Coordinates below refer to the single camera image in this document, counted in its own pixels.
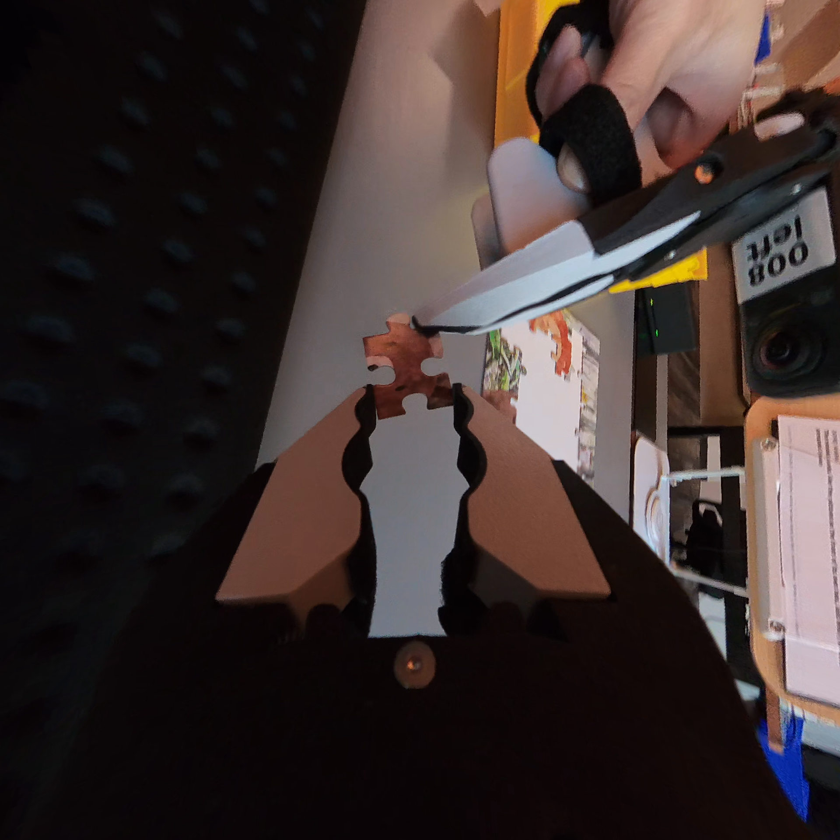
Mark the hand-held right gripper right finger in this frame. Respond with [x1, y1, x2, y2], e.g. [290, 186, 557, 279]
[440, 384, 611, 621]

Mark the brown jigsaw piece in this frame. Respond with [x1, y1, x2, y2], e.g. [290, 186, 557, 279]
[363, 314, 455, 421]

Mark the yellow plastic bin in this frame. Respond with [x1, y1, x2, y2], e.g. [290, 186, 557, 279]
[493, 0, 710, 295]

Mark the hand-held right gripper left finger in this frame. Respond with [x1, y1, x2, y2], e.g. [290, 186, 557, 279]
[217, 386, 378, 621]

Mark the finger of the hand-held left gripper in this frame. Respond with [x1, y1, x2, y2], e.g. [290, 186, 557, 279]
[459, 272, 618, 337]
[412, 211, 702, 330]

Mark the wood-edged instruction board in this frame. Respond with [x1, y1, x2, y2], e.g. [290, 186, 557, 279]
[743, 397, 840, 711]

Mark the black device with green light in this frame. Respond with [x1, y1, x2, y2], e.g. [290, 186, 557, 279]
[637, 281, 698, 357]

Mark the person's left hand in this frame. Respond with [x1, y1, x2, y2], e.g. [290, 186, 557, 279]
[535, 0, 769, 193]

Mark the partly assembled jigsaw puzzle board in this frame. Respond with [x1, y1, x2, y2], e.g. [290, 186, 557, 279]
[481, 308, 602, 488]

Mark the blue plastic bin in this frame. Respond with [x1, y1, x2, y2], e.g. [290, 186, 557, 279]
[756, 714, 812, 823]

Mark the black perforated chair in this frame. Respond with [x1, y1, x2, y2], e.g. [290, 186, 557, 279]
[0, 0, 367, 723]

